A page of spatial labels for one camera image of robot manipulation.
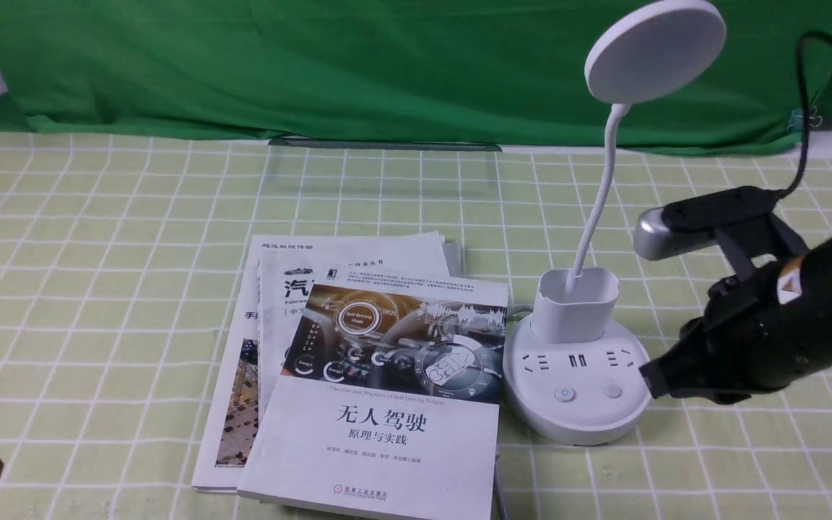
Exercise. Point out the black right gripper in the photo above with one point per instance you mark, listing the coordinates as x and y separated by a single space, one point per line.
756 337

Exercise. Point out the white desk lamp with sockets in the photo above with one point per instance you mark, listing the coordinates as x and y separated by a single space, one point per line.
571 370

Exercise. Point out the self-driving textbook top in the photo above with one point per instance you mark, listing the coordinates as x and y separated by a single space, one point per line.
387 404

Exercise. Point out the green backdrop cloth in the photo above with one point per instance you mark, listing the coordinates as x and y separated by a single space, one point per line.
497 72

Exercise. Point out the clear acrylic stand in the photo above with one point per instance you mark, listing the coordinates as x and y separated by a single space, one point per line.
432 172

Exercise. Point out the bottom white book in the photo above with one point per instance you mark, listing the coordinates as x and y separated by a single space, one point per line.
278 276

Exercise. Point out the green checkered tablecloth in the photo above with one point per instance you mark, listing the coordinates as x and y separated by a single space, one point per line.
120 262

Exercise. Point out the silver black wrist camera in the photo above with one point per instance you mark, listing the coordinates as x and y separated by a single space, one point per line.
741 221

